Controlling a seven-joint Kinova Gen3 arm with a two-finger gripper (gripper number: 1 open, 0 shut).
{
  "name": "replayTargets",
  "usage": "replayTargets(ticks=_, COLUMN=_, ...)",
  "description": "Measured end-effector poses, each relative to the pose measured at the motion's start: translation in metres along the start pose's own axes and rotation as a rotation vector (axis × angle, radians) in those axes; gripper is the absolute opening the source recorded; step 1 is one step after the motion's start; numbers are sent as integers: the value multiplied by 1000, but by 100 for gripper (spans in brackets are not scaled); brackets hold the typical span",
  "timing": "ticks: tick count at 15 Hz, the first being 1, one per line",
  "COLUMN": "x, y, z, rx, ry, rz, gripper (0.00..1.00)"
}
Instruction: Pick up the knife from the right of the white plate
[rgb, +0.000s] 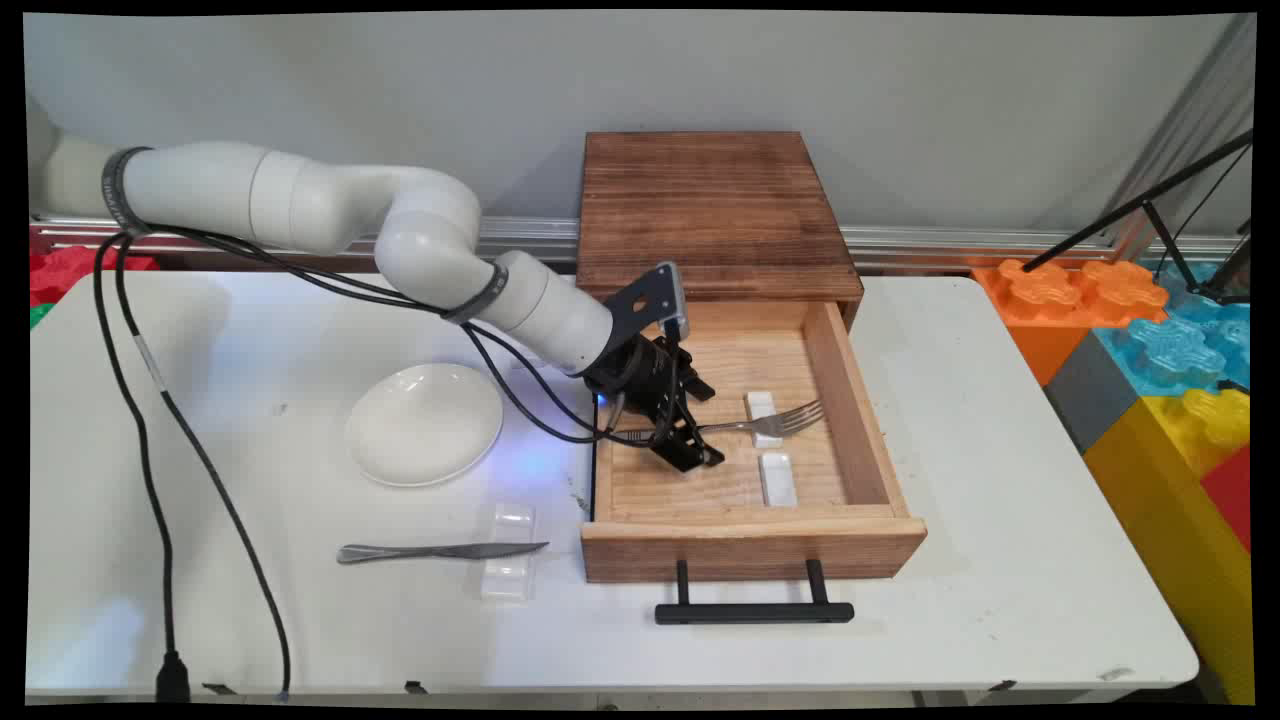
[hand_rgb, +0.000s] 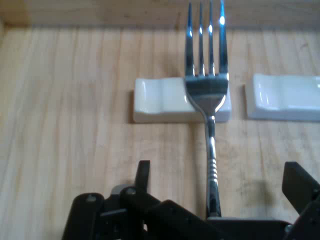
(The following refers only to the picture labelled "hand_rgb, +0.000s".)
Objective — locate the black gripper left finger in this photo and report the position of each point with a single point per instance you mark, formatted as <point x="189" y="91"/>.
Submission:
<point x="125" y="215"/>

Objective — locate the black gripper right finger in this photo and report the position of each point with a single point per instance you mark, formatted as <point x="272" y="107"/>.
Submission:
<point x="300" y="182"/>

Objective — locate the white ceramic cutlery rest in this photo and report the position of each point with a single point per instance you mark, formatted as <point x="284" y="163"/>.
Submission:
<point x="160" y="100"/>
<point x="282" y="100"/>

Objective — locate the silver metal fork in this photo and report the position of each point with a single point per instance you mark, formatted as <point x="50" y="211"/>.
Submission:
<point x="207" y="92"/>

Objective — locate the light wooden drawer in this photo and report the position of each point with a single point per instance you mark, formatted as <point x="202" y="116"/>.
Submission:
<point x="62" y="100"/>

